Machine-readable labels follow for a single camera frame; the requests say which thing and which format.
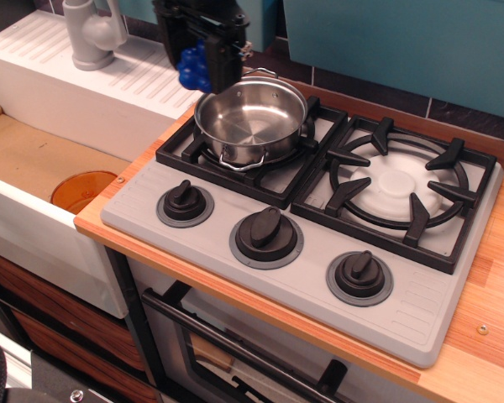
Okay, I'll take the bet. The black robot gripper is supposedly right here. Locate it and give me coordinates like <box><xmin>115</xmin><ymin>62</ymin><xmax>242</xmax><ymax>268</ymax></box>
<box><xmin>152</xmin><ymin>0</ymin><xmax>249</xmax><ymax>94</ymax></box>

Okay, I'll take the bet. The blue toy blueberry cluster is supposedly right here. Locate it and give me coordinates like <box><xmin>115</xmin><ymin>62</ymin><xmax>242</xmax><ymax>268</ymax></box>
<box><xmin>177</xmin><ymin>39</ymin><xmax>212</xmax><ymax>93</ymax></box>

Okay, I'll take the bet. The stainless steel pan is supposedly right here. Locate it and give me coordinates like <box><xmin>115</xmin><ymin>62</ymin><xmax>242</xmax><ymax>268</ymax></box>
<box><xmin>194</xmin><ymin>68</ymin><xmax>308</xmax><ymax>170</ymax></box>

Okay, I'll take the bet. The black left stove knob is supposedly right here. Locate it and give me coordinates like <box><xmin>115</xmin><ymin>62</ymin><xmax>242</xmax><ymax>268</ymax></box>
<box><xmin>155</xmin><ymin>180</ymin><xmax>215</xmax><ymax>228</ymax></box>

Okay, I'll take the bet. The black stove knob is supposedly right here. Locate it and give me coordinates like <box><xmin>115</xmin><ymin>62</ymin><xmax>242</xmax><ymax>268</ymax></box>
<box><xmin>326</xmin><ymin>250</ymin><xmax>394</xmax><ymax>307</ymax></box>
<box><xmin>155</xmin><ymin>180</ymin><xmax>215</xmax><ymax>228</ymax></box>
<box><xmin>229</xmin><ymin>207</ymin><xmax>304</xmax><ymax>270</ymax></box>

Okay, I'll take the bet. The black middle stove knob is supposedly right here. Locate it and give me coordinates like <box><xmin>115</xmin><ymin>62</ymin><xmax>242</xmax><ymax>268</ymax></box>
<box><xmin>229</xmin><ymin>207</ymin><xmax>304</xmax><ymax>270</ymax></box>

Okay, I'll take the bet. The black right stove knob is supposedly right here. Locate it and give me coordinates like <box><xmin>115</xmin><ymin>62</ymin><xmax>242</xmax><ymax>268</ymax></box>
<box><xmin>326</xmin><ymin>250</ymin><xmax>394</xmax><ymax>307</ymax></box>

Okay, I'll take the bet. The grey toy stove top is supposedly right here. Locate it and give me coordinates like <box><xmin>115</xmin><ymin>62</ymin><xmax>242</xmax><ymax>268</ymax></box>
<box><xmin>99</xmin><ymin>96</ymin><xmax>504</xmax><ymax>369</ymax></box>

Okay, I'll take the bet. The grey toy faucet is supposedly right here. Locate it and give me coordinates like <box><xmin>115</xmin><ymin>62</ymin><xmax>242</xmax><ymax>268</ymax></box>
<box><xmin>62</xmin><ymin>0</ymin><xmax>128</xmax><ymax>71</ymax></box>

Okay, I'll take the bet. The black left burner grate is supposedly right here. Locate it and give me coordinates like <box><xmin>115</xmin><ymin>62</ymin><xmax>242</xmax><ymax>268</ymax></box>
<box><xmin>155</xmin><ymin>97</ymin><xmax>349</xmax><ymax>209</ymax></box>

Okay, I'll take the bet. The black burner grate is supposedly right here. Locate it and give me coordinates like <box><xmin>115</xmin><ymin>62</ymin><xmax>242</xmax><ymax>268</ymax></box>
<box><xmin>155</xmin><ymin>97</ymin><xmax>349</xmax><ymax>209</ymax></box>
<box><xmin>291</xmin><ymin>116</ymin><xmax>503</xmax><ymax>275</ymax></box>

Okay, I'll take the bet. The white toy sink unit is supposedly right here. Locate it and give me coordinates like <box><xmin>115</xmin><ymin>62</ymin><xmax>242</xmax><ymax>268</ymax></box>
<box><xmin>0</xmin><ymin>11</ymin><xmax>200</xmax><ymax>318</ymax></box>

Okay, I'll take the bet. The orange plastic plate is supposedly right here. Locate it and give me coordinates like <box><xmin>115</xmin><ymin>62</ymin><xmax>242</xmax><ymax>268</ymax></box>
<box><xmin>50</xmin><ymin>170</ymin><xmax>117</xmax><ymax>214</ymax></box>

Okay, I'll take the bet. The black right burner grate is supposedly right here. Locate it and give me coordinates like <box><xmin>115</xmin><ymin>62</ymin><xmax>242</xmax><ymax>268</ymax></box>
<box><xmin>291</xmin><ymin>116</ymin><xmax>503</xmax><ymax>275</ymax></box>

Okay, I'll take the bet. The toy oven door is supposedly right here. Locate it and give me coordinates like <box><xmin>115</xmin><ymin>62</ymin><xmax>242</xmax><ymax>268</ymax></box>
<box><xmin>139</xmin><ymin>280</ymin><xmax>426</xmax><ymax>402</ymax></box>

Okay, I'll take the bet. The wooden drawer front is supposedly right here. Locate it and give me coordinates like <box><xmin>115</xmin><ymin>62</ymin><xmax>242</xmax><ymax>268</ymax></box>
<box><xmin>0</xmin><ymin>256</ymin><xmax>160</xmax><ymax>402</ymax></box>

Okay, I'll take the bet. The teal wall cabinet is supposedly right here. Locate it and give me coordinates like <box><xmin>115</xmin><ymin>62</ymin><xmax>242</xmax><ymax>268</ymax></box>
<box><xmin>117</xmin><ymin>0</ymin><xmax>504</xmax><ymax>123</ymax></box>

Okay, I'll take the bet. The black oven door handle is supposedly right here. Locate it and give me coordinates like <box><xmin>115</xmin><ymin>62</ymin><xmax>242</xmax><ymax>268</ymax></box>
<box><xmin>141</xmin><ymin>280</ymin><xmax>347</xmax><ymax>402</ymax></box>

